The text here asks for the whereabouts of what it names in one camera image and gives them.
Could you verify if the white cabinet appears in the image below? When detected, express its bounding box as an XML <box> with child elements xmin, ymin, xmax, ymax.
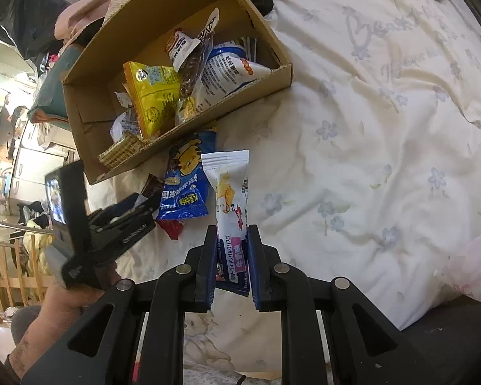
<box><xmin>9</xmin><ymin>119</ymin><xmax>79</xmax><ymax>213</ymax></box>

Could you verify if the wooden ladder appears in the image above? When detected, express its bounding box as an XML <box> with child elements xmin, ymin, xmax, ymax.
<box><xmin>0</xmin><ymin>225</ymin><xmax>55</xmax><ymax>323</ymax></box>

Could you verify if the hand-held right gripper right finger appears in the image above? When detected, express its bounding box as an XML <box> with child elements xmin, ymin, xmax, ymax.
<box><xmin>246</xmin><ymin>225</ymin><xmax>438</xmax><ymax>385</ymax></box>

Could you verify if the white blue snack packet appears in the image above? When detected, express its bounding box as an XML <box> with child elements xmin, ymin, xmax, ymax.
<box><xmin>175</xmin><ymin>41</ymin><xmax>272</xmax><ymax>127</ymax></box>

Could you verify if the white stick snack packet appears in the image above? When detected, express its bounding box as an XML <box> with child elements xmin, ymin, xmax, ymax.
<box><xmin>200</xmin><ymin>150</ymin><xmax>252</xmax><ymax>298</ymax></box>

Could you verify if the small brown snack packet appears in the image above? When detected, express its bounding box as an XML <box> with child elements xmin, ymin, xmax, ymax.
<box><xmin>141</xmin><ymin>174</ymin><xmax>166</xmax><ymax>210</ymax></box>

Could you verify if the blue cartoon snack packet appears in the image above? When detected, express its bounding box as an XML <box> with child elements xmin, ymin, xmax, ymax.
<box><xmin>156</xmin><ymin>129</ymin><xmax>218</xmax><ymax>222</ymax></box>

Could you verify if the tan wafer packet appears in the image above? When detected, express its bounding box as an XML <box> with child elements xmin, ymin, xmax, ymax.
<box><xmin>97</xmin><ymin>132</ymin><xmax>146</xmax><ymax>170</ymax></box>

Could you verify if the orange yellow snack packet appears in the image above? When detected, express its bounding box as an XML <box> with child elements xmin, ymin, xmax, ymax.
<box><xmin>122</xmin><ymin>61</ymin><xmax>184</xmax><ymax>141</ymax></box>

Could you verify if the red white snack packet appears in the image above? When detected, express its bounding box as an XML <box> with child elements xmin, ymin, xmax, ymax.
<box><xmin>157</xmin><ymin>217</ymin><xmax>186</xmax><ymax>241</ymax></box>

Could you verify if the brown cardboard box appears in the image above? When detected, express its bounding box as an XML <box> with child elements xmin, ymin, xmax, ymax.
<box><xmin>61</xmin><ymin>0</ymin><xmax>294</xmax><ymax>186</ymax></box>

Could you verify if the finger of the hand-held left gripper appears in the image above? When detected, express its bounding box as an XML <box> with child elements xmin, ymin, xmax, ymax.
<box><xmin>90</xmin><ymin>192</ymin><xmax>161</xmax><ymax>266</ymax></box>

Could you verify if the grey green cushion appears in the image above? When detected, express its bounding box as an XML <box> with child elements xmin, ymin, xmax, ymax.
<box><xmin>27</xmin><ymin>43</ymin><xmax>86</xmax><ymax>126</ymax></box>

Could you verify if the white floral bed blanket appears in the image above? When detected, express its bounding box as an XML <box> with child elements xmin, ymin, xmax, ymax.
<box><xmin>112</xmin><ymin>0</ymin><xmax>481</xmax><ymax>374</ymax></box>

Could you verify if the white yellow barcode snack packet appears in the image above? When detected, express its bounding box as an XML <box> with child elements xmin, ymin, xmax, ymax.
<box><xmin>110</xmin><ymin>111</ymin><xmax>140</xmax><ymax>143</ymax></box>

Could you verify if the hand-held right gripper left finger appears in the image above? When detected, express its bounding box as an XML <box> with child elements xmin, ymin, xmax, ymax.
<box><xmin>22</xmin><ymin>225</ymin><xmax>218</xmax><ymax>385</ymax></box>

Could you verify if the person's left forearm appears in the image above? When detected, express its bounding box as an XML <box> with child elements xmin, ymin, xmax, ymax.
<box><xmin>4</xmin><ymin>313</ymin><xmax>79</xmax><ymax>382</ymax></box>

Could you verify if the clear dark cookie packet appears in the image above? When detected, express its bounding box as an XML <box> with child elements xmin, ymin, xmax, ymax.
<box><xmin>166</xmin><ymin>8</ymin><xmax>220</xmax><ymax>99</ymax></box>

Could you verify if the person's left hand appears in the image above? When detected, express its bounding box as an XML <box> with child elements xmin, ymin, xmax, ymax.
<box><xmin>40</xmin><ymin>267</ymin><xmax>123</xmax><ymax>329</ymax></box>

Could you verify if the black plastic bag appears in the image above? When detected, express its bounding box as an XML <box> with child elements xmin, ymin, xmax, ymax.
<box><xmin>0</xmin><ymin>0</ymin><xmax>72</xmax><ymax>62</ymax></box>

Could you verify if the black cloth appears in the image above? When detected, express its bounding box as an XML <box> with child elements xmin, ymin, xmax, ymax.
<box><xmin>246</xmin><ymin>0</ymin><xmax>274</xmax><ymax>16</ymax></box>

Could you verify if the pink cloth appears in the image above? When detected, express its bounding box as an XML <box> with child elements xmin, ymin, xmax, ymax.
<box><xmin>55</xmin><ymin>0</ymin><xmax>119</xmax><ymax>47</ymax></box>

